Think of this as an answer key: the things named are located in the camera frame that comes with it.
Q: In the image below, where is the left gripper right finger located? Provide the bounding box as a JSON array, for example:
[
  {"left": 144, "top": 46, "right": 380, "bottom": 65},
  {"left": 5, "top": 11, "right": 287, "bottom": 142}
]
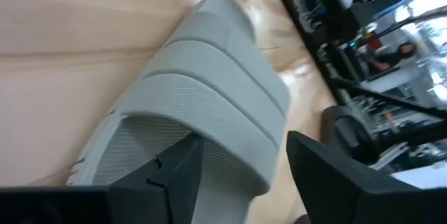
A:
[{"left": 286, "top": 130, "right": 423, "bottom": 224}]

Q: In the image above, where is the person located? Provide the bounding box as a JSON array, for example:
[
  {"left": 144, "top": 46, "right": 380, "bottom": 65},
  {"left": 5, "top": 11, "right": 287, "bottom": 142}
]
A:
[{"left": 366, "top": 41, "right": 418, "bottom": 74}]

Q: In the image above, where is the black frame bar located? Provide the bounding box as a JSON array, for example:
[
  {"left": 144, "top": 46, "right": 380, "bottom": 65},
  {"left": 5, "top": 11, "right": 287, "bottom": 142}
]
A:
[{"left": 267, "top": 0, "right": 352, "bottom": 105}]

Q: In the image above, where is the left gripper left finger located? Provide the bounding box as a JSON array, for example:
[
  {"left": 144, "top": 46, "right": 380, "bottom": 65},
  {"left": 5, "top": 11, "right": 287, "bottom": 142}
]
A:
[{"left": 110, "top": 133, "right": 204, "bottom": 224}]

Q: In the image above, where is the grey slide sandal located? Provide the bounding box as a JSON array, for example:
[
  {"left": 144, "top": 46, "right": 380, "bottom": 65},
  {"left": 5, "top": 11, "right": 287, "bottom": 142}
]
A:
[{"left": 66, "top": 0, "right": 291, "bottom": 224}]

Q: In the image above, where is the black slide sandal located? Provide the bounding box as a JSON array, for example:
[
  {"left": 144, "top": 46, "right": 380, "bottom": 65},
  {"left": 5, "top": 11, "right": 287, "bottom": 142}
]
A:
[{"left": 320, "top": 104, "right": 382, "bottom": 166}]

